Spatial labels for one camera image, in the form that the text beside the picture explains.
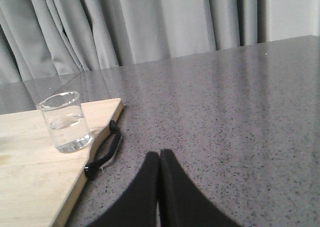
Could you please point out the black cutting board handle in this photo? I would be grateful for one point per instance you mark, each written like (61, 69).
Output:
(91, 168)

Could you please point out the grey pleated curtain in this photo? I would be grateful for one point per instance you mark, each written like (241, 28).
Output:
(47, 38)

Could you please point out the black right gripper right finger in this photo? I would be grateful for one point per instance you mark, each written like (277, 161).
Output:
(181, 203)

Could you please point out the clear glass measuring beaker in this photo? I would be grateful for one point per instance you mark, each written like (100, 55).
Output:
(65, 121)

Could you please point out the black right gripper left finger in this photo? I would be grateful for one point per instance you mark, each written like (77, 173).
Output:
(137, 205)

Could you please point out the light wooden cutting board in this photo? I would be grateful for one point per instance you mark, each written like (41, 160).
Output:
(40, 186)

